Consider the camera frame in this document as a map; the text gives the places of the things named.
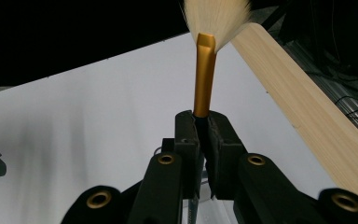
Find black floor cables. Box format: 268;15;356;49
304;46;358;122

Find fan makeup brush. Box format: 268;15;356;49
181;0;253;125

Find white table sheet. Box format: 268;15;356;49
0;32;337;224

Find aluminium frame rail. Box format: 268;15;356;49
283;40;358;147

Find light wooden table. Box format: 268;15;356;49
230;21;358;209

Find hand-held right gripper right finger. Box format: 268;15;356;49
204;111;248;200

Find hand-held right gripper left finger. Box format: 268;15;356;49
174;109;204;200

